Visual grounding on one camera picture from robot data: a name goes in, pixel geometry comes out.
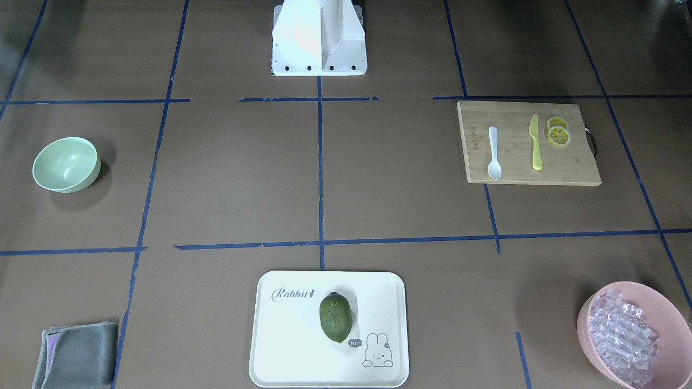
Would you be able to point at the white rabbit tray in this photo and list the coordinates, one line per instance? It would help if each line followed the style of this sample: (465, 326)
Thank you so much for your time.
(289, 348)

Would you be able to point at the grey folded cloth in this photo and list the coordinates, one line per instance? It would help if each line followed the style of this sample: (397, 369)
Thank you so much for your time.
(77, 356)

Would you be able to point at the yellow plastic knife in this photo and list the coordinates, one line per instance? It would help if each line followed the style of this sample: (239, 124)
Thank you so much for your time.
(536, 158)

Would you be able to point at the green avocado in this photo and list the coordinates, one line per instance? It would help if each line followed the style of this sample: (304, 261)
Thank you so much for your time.
(335, 317)

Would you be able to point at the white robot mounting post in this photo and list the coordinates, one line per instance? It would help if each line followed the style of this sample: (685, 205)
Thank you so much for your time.
(318, 38)

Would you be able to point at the light green bowl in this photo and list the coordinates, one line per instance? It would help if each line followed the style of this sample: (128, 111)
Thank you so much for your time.
(67, 165)

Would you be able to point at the white plastic spoon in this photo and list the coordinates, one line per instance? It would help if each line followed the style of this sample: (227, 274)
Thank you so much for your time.
(494, 168)

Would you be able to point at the pink bowl of ice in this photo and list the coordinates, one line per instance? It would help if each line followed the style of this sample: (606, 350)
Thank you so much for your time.
(635, 337)

